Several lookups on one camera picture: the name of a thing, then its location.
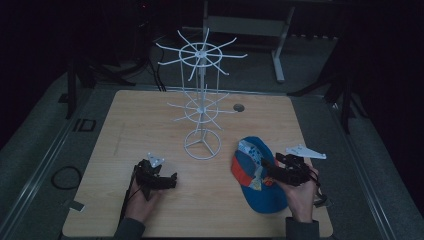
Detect blue and red cap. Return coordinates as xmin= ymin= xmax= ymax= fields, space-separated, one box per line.
xmin=230 ymin=135 xmax=290 ymax=215

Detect black coiled cable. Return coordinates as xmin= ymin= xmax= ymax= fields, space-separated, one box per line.
xmin=50 ymin=165 xmax=84 ymax=191

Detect left hand-held gripper cable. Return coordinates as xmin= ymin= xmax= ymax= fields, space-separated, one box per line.
xmin=118 ymin=165 xmax=138 ymax=229

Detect black metal stand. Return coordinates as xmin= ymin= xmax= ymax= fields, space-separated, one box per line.
xmin=65 ymin=58 xmax=137 ymax=120
xmin=287 ymin=49 xmax=369 ymax=135

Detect hand-held gripper cable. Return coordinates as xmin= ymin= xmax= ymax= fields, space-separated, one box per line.
xmin=118 ymin=165 xmax=138 ymax=229
xmin=308 ymin=166 xmax=331 ymax=209

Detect person's left hand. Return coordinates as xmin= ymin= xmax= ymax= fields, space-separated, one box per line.
xmin=124 ymin=179 xmax=165 ymax=224

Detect black floor cables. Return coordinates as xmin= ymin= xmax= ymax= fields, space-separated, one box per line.
xmin=145 ymin=54 xmax=168 ymax=93

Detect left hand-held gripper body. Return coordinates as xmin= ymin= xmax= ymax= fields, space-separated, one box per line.
xmin=134 ymin=152 xmax=172 ymax=202

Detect person's right hand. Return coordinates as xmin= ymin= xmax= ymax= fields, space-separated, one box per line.
xmin=280 ymin=165 xmax=320 ymax=224

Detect grey metal desk frame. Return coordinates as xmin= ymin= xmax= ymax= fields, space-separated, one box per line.
xmin=202 ymin=0 xmax=297 ymax=84

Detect right hand-held gripper cable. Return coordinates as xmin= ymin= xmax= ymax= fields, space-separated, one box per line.
xmin=308 ymin=166 xmax=331 ymax=209

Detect white wire display rack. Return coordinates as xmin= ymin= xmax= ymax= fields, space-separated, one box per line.
xmin=155 ymin=27 xmax=249 ymax=161

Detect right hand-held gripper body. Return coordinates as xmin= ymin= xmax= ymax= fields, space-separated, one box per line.
xmin=270 ymin=143 xmax=328 ymax=188

